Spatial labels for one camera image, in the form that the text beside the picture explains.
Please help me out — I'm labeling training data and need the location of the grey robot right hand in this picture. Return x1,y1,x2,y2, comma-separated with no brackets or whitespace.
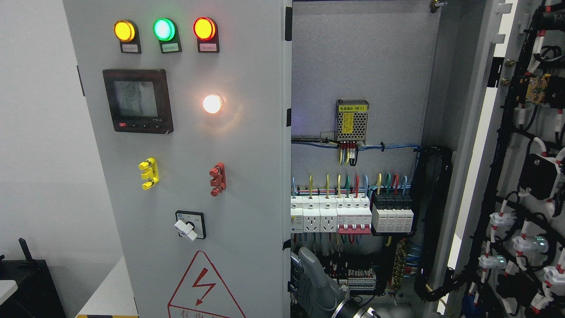
290,247,344,318

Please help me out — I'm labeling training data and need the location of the grey cabinet door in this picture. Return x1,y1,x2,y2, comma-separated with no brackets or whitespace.
63,0,291,318
415,0,564,318

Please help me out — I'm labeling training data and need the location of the relay terminal row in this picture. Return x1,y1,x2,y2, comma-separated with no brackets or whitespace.
319,253,377,294

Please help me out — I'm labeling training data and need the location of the white socket and breaker row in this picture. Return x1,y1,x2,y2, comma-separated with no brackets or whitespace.
290,194,373,234

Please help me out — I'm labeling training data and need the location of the black surge protector module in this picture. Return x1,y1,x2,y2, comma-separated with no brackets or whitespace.
371,193,415,236

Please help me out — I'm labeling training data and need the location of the red high voltage warning sign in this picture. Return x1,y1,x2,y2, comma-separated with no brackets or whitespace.
167,251,246,318

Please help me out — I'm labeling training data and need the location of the metal mesh power supply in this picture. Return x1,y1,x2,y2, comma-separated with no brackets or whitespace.
334,99,369,143

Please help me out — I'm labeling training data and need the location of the white glowing indicator lamp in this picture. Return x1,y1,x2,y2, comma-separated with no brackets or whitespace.
202,95,222,114

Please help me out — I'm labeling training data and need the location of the black digital power meter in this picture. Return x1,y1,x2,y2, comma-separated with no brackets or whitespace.
102,69,173,134

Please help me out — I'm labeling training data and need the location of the black box at left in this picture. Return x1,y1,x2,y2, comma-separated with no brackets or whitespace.
0,238,66,318

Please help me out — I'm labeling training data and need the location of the red indicator lamp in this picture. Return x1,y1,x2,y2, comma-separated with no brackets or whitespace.
192,16,220,53

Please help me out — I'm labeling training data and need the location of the green indicator lamp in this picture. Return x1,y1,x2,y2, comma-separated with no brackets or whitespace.
153,18,182,53

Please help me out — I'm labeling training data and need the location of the black cable conduit right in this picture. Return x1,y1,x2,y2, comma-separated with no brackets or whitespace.
414,146,455,302

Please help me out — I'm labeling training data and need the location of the red terminal post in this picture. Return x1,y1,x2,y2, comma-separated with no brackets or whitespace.
209,162,227,197

